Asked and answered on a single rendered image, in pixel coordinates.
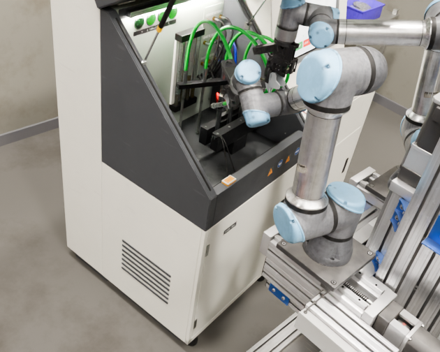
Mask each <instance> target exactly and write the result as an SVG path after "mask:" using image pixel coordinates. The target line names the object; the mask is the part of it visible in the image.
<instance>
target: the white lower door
mask: <svg viewBox="0 0 440 352"><path fill-rule="evenodd" d="M296 166H297V164H295V165H294V166H293V167H292V168H290V169H289V170H287V171H286V172H285V173H284V174H282V175H281V176H279V177H278V178H276V180H274V181H273V182H271V183H270V184H268V185H267V186H266V187H265V188H264V189H262V190H261V191H259V192H258V193H257V194H256V195H254V196H253V197H251V198H250V199H248V201H246V202H245V203H243V204H242V205H241V206H239V207H238V208H237V209H236V210H234V211H233V212H231V213H230V214H229V215H228V216H226V217H225V218H223V219H222V220H220V222H218V223H216V224H215V225H214V226H212V227H211V228H210V230H209V235H208V239H207V247H206V252H205V260H204V265H203V273H202V277H201V282H200V290H199V295H198V303H197V307H196V315H195V320H194V324H193V333H192V336H194V335H195V334H196V333H197V332H198V331H199V330H200V329H201V328H202V327H203V326H204V325H206V324H207V323H208V322H209V321H210V320H211V319H212V318H213V317H214V316H216V315H217V314H218V313H219V312H220V311H221V310H222V309H223V308H224V307H225V306H226V305H227V304H228V303H229V302H230V301H231V300H232V299H233V298H234V297H236V296H237V295H238V294H239V293H240V292H241V291H242V290H243V289H244V288H245V287H247V286H248V285H249V284H250V283H251V282H252V281H253V280H254V279H255V278H256V277H257V276H258V275H259V274H260V273H261V272H262V271H263V266H264V262H265V258H266V256H265V255H263V254H262V253H261V252H260V251H259V249H260V245H261V240H262V237H263V232H264V231H266V230H267V229H269V228H271V227H272V226H274V225H275V223H274V217H273V210H274V207H275V205H277V204H279V203H283V202H284V198H285V195H286V191H287V190H288V189H289V188H290V187H292V186H293V181H294V177H295V170H296Z"/></svg>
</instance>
